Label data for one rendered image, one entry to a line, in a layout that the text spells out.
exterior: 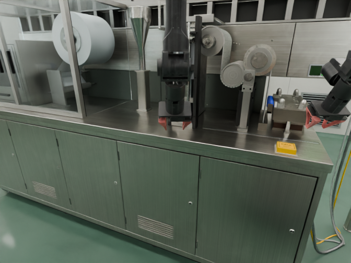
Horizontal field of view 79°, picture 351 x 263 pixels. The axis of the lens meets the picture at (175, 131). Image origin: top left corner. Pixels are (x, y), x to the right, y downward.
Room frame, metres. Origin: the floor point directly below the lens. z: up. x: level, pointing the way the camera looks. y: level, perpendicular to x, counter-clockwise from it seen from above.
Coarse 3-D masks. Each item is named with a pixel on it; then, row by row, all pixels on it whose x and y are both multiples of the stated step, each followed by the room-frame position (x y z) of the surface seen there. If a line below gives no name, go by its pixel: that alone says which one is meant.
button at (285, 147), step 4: (276, 144) 0.85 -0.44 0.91; (280, 144) 0.82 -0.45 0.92; (284, 144) 0.82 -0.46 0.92; (288, 144) 0.82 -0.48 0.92; (292, 144) 0.82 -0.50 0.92; (276, 148) 0.82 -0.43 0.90; (280, 148) 0.78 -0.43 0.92; (284, 148) 0.78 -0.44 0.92; (288, 148) 0.78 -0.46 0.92; (292, 148) 0.78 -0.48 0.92; (280, 152) 0.78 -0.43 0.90; (284, 152) 0.78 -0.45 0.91; (288, 152) 0.77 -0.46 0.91; (292, 152) 0.77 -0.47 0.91
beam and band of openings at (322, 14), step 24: (120, 0) 1.78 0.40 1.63; (144, 0) 1.70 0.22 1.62; (192, 0) 1.57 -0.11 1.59; (216, 0) 1.51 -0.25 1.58; (240, 0) 1.48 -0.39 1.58; (264, 0) 1.40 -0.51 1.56; (288, 0) 1.35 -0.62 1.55; (312, 0) 1.37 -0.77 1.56; (336, 0) 1.33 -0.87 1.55; (240, 24) 1.45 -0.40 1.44
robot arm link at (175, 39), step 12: (168, 0) 0.54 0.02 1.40; (180, 0) 0.53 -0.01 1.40; (168, 12) 0.54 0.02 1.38; (180, 12) 0.54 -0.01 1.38; (168, 24) 0.54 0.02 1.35; (180, 24) 0.54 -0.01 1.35; (168, 36) 0.54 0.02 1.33; (180, 36) 0.54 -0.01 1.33; (168, 48) 0.54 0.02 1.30; (180, 48) 0.54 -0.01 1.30; (168, 60) 0.55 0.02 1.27; (180, 60) 0.55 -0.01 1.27; (168, 72) 0.55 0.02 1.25; (180, 72) 0.55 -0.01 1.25
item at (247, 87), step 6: (246, 72) 1.07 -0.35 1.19; (252, 72) 1.06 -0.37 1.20; (246, 84) 1.07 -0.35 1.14; (252, 84) 1.06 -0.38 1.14; (246, 90) 1.03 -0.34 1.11; (252, 90) 1.03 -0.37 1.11; (246, 96) 1.06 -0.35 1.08; (246, 102) 1.05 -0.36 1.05; (246, 108) 1.05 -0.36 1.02; (246, 114) 1.05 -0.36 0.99; (240, 120) 1.06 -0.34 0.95; (246, 120) 1.05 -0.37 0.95; (240, 126) 1.06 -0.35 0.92; (246, 126) 1.05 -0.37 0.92
